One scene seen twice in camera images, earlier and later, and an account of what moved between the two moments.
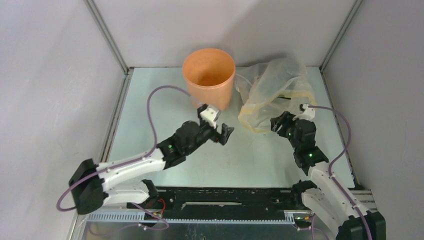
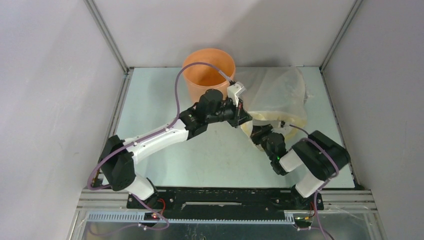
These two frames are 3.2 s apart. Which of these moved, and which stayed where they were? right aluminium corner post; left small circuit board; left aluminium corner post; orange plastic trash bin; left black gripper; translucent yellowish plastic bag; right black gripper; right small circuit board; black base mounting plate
Moved: translucent yellowish plastic bag; left black gripper; right black gripper
Stayed: left small circuit board; right aluminium corner post; right small circuit board; left aluminium corner post; black base mounting plate; orange plastic trash bin
